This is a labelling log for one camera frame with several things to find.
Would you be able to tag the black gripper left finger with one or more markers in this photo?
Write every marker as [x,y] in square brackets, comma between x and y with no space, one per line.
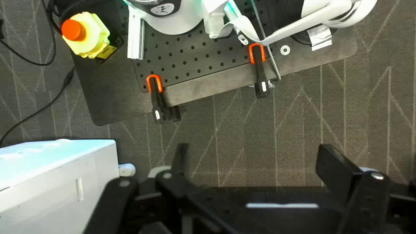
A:
[198,209]

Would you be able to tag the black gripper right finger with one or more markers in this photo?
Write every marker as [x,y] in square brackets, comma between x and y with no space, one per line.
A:
[363,193]

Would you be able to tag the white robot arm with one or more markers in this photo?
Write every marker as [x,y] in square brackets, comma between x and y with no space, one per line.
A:
[153,213]

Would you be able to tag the left orange black clamp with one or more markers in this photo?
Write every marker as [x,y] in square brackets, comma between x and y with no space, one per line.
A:
[161,109]

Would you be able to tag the orange black clamp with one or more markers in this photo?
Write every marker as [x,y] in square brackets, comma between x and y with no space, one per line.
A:
[257,57]
[161,109]

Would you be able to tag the white office printer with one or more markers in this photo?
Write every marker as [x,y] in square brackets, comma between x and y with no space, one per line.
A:
[53,186]

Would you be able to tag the right orange black clamp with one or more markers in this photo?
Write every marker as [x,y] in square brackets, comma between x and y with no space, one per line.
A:
[257,57]

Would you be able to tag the yellow red emergency stop button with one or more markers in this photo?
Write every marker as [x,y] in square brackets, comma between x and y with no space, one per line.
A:
[88,36]

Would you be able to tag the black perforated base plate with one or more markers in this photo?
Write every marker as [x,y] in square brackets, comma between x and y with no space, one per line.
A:
[191,66]

